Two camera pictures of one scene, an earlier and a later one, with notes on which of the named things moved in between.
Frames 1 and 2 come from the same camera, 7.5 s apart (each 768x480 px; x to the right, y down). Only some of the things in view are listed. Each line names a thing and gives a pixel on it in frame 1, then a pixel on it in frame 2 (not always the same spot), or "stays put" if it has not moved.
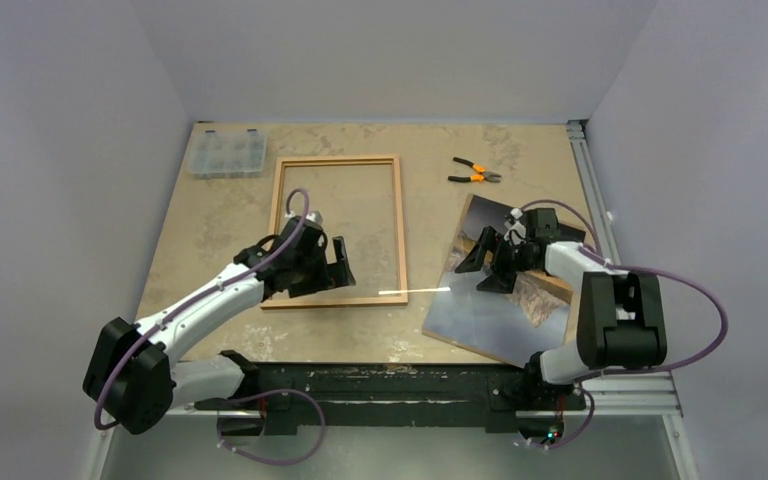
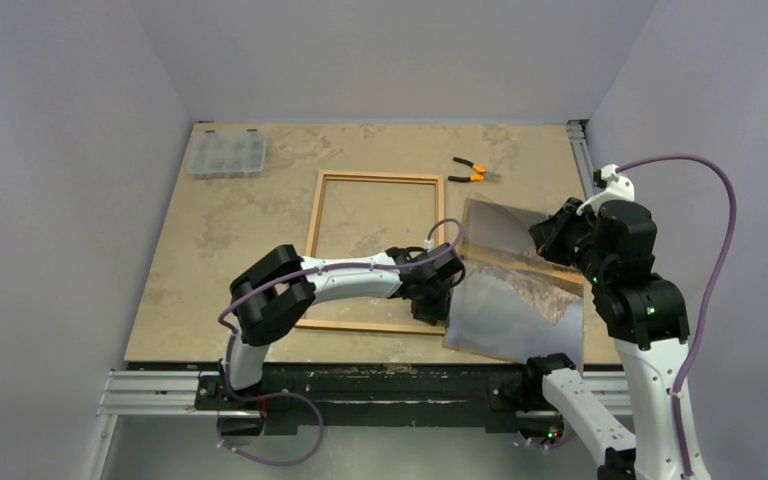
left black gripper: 331,275 -> 439,313
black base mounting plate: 281,391 stays put
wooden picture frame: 276,216 -> 385,326
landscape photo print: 515,327 stays put
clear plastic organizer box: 227,154 stays put
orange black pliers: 484,175 stays put
